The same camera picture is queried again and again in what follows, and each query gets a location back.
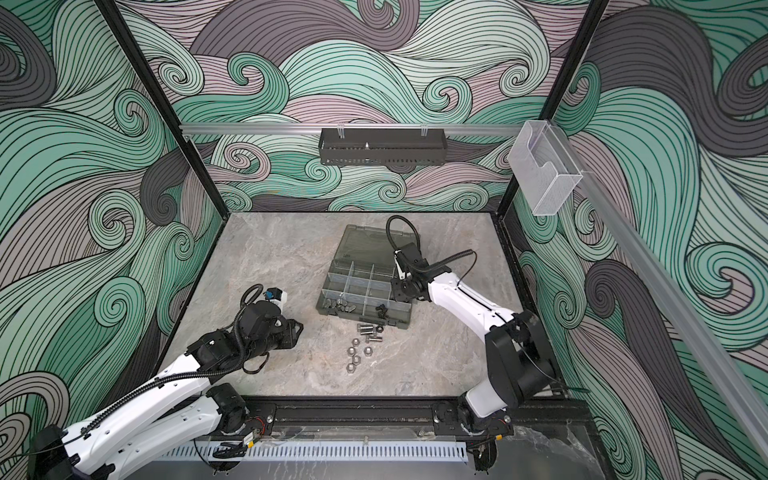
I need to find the black wall tray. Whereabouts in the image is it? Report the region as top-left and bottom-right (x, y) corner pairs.
(318, 127), (448, 168)

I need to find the clear plastic wall holder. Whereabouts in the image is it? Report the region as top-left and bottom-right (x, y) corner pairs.
(507, 120), (583, 217)

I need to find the grey transparent organizer box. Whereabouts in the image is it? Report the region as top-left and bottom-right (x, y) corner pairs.
(316, 224), (412, 330)

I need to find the black vertical frame post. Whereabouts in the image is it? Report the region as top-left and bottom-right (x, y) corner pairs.
(94, 0), (230, 222)
(497, 1), (608, 218)

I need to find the aluminium rail wall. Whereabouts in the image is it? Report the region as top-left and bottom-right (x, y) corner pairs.
(179, 122), (522, 137)
(550, 125), (767, 459)

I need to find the pile of bolts and nuts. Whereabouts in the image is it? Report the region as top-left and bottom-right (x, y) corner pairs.
(345, 324), (385, 374)

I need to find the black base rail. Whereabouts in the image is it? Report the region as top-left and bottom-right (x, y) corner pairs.
(245, 395), (590, 436)

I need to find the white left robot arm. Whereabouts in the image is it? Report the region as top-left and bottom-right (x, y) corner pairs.
(26, 316), (304, 479)

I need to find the black vertical frame post left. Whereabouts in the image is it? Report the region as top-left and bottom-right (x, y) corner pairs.
(94, 0), (230, 222)

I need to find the aluminium rail back wall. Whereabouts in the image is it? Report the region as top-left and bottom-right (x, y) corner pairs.
(179, 122), (522, 137)

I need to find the black vertical frame post right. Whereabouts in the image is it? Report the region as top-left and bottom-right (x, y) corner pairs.
(497, 1), (608, 218)

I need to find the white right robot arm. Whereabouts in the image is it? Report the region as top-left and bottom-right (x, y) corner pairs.
(391, 266), (557, 428)

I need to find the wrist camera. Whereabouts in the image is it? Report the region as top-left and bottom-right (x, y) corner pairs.
(247, 287), (288, 319)
(394, 243), (429, 272)

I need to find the aluminium rail right wall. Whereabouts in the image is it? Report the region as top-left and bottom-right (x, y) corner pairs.
(550, 125), (767, 459)

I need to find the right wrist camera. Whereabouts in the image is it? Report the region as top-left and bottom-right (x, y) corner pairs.
(394, 243), (429, 272)

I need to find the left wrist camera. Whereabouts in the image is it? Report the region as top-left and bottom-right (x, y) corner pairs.
(247, 287), (288, 319)

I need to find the white slotted cable duct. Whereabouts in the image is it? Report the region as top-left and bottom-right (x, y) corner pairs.
(159, 440), (469, 463)

